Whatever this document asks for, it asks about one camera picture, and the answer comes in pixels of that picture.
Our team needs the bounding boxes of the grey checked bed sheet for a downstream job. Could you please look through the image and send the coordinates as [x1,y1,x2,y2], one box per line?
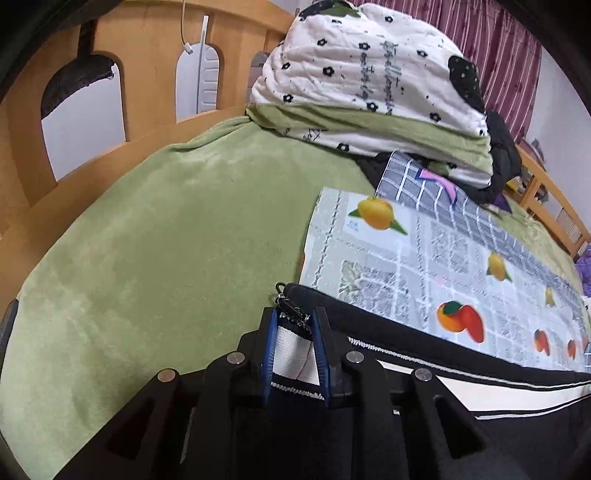
[375,150,591,333]

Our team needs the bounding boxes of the green fleece blanket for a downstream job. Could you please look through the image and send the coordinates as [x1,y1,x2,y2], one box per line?
[0,113,583,480]

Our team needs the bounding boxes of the purple plush toy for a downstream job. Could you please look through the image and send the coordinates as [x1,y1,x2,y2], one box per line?
[575,244,591,296]

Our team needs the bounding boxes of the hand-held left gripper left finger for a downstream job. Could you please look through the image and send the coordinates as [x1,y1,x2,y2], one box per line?
[55,307,279,480]

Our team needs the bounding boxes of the black pants with white stripe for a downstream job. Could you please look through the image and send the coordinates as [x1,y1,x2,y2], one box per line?
[268,281,591,480]

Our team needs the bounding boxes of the black jacket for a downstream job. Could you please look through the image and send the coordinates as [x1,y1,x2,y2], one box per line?
[358,110,523,205]

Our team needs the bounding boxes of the white floral quilt green trim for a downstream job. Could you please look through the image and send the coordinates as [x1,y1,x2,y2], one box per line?
[246,0,494,188]

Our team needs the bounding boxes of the fruit print plastic tablecloth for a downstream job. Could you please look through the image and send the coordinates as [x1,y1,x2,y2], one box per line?
[299,187,591,372]

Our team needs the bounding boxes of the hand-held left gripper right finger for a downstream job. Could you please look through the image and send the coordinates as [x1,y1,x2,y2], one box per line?
[311,305,546,480]

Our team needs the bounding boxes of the white wall cable duct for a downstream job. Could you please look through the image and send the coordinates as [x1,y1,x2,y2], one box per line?
[196,16,209,114]

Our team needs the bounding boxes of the maroon patterned curtain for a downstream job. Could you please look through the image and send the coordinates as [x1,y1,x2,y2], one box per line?
[351,0,543,144]

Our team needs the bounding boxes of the white charging cable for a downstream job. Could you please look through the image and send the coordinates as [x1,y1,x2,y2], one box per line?
[181,0,195,54]

